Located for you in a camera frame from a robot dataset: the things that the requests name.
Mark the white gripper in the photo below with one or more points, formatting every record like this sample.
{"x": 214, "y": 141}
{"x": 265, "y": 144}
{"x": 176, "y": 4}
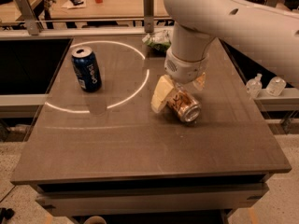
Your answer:
{"x": 184, "y": 69}

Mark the orange soda can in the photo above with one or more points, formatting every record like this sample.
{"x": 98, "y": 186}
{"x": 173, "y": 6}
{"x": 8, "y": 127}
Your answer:
{"x": 185, "y": 106}

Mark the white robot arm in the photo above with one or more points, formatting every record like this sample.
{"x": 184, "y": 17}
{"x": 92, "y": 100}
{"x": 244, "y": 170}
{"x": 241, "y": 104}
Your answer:
{"x": 269, "y": 36}

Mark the blue Pepsi can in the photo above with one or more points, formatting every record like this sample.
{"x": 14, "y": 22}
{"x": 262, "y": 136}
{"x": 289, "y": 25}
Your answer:
{"x": 86, "y": 68}

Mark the green chip bag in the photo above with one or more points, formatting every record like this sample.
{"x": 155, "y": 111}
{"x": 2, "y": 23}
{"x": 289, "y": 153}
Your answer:
{"x": 160, "y": 41}

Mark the clear plastic bottle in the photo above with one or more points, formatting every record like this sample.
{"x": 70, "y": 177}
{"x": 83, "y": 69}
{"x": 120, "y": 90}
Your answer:
{"x": 254, "y": 86}
{"x": 276, "y": 86}

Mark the grey table drawer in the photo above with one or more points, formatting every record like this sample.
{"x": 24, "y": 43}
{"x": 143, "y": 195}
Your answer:
{"x": 152, "y": 200}

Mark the wooden background desk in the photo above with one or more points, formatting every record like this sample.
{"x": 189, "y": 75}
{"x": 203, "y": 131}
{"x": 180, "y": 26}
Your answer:
{"x": 109, "y": 9}

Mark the middle metal rail bracket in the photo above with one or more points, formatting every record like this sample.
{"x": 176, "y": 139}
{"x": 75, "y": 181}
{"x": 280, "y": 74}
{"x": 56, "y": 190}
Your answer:
{"x": 148, "y": 8}

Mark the left metal rail bracket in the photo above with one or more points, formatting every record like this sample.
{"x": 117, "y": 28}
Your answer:
{"x": 32, "y": 24}

